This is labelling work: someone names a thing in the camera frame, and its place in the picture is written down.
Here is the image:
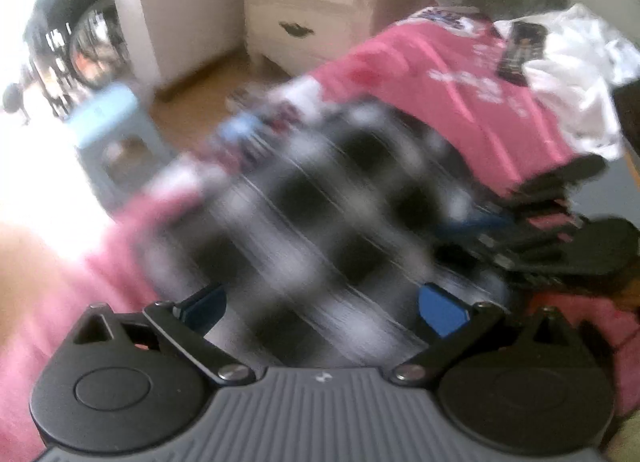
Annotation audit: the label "black remote control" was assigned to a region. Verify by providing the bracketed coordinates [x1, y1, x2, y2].
[497, 21, 548, 86]

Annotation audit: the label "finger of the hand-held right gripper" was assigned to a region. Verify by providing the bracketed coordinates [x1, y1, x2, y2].
[510, 155, 608, 215]
[435, 212, 583, 273]

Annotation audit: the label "black white plaid pants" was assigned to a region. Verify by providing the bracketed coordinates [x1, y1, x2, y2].
[135, 102, 521, 368]

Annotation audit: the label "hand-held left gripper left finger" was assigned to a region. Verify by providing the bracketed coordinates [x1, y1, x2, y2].
[72, 285, 257, 387]

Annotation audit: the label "pink floral blanket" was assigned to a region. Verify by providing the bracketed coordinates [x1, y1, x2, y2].
[0, 5, 640, 462]

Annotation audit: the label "cream nightstand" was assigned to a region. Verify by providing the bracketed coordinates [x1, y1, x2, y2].
[237, 0, 421, 78]

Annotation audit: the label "white garment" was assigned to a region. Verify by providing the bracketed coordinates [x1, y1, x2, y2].
[492, 2, 640, 160]

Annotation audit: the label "light blue plastic stool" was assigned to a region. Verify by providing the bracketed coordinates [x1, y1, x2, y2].
[65, 85, 173, 210]

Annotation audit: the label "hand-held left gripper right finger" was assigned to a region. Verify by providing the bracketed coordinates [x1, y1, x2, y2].
[390, 283, 588, 387]

